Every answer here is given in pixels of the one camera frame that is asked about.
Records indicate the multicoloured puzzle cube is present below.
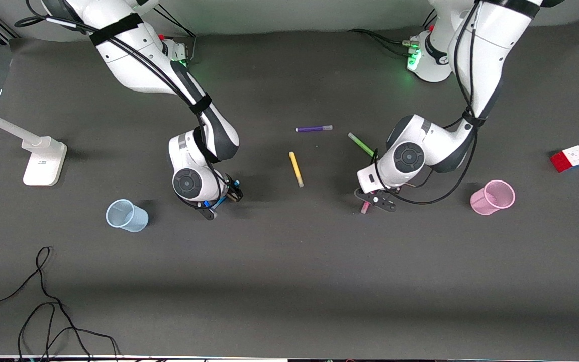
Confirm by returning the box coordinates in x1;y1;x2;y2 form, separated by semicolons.
550;145;579;173

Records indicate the black right base cable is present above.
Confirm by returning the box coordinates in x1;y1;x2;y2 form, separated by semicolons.
155;4;198;63

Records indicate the loose black table cable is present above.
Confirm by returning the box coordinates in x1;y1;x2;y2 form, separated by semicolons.
0;246;120;360

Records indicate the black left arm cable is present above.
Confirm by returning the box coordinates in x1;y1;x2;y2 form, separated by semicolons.
373;0;482;206

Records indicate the black base cable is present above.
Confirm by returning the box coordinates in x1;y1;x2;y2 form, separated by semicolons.
348;10;438;55
155;4;198;63

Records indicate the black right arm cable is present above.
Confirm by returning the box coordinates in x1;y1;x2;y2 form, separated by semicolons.
15;0;231;208

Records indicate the pink plastic cup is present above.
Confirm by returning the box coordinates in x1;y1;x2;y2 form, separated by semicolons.
470;179;516;216

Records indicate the blue marker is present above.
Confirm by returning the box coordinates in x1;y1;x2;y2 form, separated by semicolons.
203;180;241;209

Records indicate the black left base cable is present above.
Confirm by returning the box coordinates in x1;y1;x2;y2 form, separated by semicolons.
348;10;438;55

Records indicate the light blue plastic cup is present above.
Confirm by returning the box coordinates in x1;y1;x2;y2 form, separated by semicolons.
106;199;149;233

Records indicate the white stand with base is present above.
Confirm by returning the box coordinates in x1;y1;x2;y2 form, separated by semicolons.
0;103;68;187

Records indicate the green marker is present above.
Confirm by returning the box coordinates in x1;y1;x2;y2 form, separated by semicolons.
348;132;376;157

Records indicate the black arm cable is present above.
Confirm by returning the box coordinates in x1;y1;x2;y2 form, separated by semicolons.
15;0;231;208
373;0;482;206

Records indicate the yellow marker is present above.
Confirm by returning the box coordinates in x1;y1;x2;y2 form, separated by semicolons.
289;151;305;188

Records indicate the dark grey table mat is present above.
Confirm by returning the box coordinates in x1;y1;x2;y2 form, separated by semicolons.
0;18;579;359

